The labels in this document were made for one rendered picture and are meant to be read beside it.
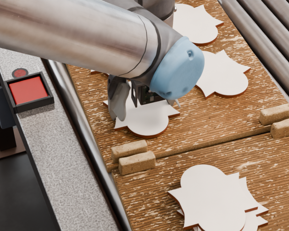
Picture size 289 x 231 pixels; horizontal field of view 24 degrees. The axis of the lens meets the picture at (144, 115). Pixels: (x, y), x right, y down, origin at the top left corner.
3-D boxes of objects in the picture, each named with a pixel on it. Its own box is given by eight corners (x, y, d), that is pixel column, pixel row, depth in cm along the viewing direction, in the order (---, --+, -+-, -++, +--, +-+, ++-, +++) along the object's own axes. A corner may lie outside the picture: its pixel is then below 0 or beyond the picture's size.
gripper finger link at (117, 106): (106, 138, 111) (128, 99, 106) (96, 112, 115) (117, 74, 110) (122, 139, 113) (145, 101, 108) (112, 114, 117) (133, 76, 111)
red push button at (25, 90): (17, 110, 121) (16, 104, 120) (9, 89, 125) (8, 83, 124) (49, 101, 122) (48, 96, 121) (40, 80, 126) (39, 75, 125)
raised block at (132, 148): (113, 165, 109) (113, 154, 107) (110, 157, 110) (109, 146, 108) (148, 156, 110) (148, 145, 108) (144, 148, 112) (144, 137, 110)
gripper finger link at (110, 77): (102, 99, 111) (123, 59, 105) (99, 92, 112) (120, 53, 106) (126, 101, 113) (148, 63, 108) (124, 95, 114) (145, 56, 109)
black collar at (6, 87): (14, 114, 120) (13, 107, 119) (3, 87, 125) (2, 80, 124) (54, 103, 122) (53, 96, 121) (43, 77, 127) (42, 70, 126)
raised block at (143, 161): (120, 176, 107) (120, 165, 105) (118, 168, 109) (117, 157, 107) (156, 168, 109) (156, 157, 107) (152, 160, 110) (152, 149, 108)
